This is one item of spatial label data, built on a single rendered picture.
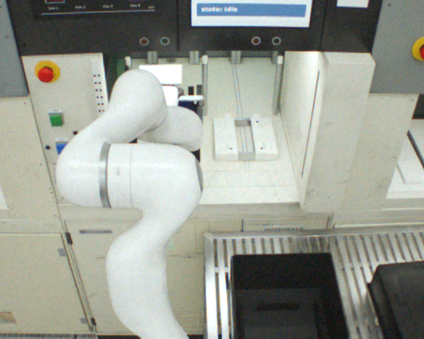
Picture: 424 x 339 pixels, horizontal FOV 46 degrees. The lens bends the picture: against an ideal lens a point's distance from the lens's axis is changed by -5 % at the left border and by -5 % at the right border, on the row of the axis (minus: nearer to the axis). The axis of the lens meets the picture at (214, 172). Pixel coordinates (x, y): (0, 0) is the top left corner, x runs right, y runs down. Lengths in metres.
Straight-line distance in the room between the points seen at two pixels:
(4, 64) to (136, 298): 0.75
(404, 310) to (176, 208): 0.87
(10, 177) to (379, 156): 1.11
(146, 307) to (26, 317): 1.42
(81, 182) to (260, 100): 1.37
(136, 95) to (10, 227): 1.05
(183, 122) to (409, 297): 0.79
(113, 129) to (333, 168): 0.83
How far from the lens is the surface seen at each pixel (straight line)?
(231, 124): 1.87
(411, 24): 1.35
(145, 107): 0.84
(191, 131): 1.14
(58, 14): 1.28
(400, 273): 1.55
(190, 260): 1.83
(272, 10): 1.25
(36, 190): 1.64
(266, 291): 1.54
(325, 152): 1.46
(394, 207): 1.78
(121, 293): 0.85
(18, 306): 2.18
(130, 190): 0.77
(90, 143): 0.80
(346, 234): 1.74
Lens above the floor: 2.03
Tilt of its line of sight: 42 degrees down
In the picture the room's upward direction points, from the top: 1 degrees clockwise
